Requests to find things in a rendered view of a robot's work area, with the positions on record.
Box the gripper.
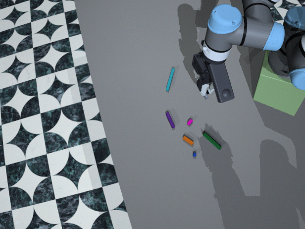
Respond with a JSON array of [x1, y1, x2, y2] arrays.
[[192, 52, 226, 96]]

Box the green rod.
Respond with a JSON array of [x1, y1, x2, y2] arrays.
[[203, 133, 222, 150]]

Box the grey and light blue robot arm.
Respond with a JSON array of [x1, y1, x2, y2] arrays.
[[203, 0, 305, 103]]

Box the orange rod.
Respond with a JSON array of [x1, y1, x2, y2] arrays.
[[183, 136, 194, 145]]

